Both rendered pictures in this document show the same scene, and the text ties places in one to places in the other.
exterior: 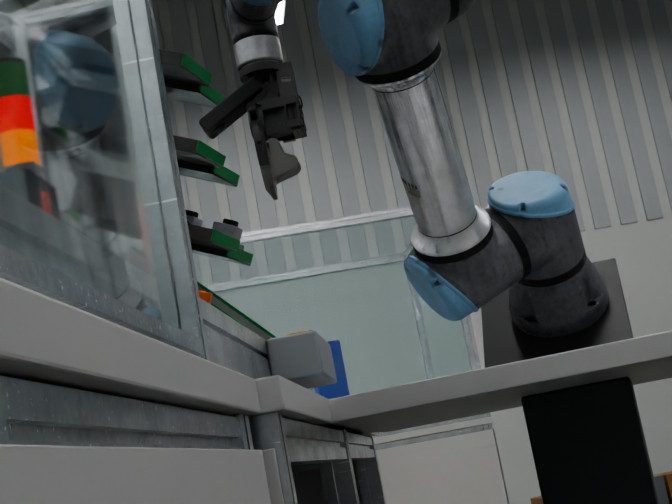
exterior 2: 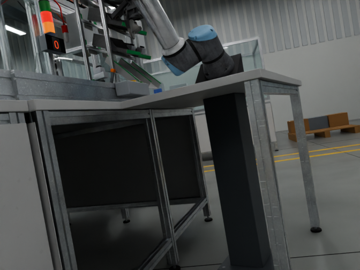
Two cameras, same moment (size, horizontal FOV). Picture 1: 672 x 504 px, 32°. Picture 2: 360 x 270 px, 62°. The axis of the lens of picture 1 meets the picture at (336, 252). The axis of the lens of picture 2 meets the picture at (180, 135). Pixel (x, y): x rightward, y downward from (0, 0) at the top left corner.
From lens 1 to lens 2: 61 cm
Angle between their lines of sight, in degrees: 21
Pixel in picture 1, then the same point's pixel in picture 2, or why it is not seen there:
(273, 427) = (35, 115)
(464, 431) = not seen: hidden behind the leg
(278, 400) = (34, 107)
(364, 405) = (129, 104)
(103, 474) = not seen: outside the picture
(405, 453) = not seen: hidden behind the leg
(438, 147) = (157, 18)
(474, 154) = (283, 21)
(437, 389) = (147, 98)
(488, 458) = (268, 111)
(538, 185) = (203, 29)
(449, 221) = (167, 43)
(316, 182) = (235, 32)
